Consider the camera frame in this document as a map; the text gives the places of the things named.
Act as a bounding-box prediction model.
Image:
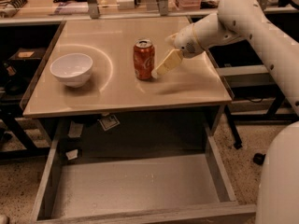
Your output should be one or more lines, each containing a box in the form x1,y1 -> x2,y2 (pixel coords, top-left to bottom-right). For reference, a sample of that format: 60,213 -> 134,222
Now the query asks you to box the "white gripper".
151,23 -> 205,78

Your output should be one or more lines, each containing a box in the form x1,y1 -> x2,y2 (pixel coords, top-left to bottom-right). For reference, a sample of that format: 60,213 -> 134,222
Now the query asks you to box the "red coke can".
133,38 -> 155,80

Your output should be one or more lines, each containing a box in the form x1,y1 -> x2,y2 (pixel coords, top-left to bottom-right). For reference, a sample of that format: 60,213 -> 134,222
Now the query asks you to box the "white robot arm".
152,0 -> 299,224

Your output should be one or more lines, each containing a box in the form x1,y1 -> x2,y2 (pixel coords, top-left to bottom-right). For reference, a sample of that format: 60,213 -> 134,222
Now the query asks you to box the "cabinet with beige top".
23,17 -> 232,119

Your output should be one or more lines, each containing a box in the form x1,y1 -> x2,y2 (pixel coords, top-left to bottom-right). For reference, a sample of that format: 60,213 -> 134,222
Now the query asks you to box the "open grey wooden drawer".
30,110 -> 255,224

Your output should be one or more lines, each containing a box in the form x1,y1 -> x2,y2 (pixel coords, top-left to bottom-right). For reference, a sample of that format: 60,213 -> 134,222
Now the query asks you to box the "white paper tag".
99,115 -> 120,131

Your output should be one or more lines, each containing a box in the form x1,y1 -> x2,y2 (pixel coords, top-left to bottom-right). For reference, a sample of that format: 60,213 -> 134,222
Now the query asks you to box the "white bowl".
50,53 -> 93,88

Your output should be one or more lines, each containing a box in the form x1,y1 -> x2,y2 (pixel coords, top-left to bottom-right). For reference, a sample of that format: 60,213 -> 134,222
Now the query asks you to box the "black office chair base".
253,153 -> 265,165

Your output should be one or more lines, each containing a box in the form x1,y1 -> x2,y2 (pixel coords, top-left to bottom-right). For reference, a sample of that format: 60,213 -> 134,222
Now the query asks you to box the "black box with label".
8,48 -> 46,73

